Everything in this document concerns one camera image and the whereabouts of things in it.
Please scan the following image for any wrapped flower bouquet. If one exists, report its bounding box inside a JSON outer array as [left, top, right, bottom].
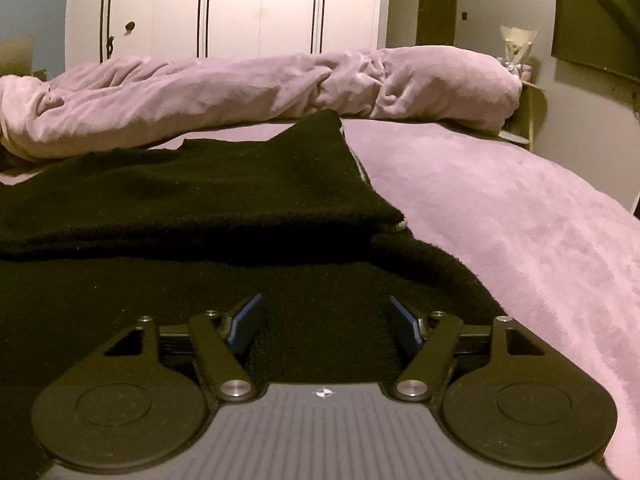
[[499, 25, 540, 84]]

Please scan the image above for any rolled pink blanket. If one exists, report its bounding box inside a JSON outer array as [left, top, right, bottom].
[[0, 47, 524, 163]]

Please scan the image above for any wall-mounted dark television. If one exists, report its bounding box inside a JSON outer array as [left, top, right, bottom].
[[551, 0, 640, 84]]

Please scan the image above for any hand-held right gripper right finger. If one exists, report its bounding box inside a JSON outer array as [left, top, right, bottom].
[[388, 294, 541, 404]]

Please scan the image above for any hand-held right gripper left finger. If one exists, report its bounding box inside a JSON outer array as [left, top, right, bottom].
[[102, 293, 265, 404]]

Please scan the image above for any white wardrobe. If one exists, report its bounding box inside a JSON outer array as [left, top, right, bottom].
[[65, 0, 394, 64]]

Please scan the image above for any black knit sweater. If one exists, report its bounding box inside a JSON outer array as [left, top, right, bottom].
[[0, 109, 506, 480]]

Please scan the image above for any bedside shelf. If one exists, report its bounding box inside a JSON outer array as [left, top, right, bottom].
[[499, 80, 549, 153]]

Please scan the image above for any dark brown door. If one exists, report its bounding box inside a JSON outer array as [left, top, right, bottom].
[[415, 0, 460, 47]]

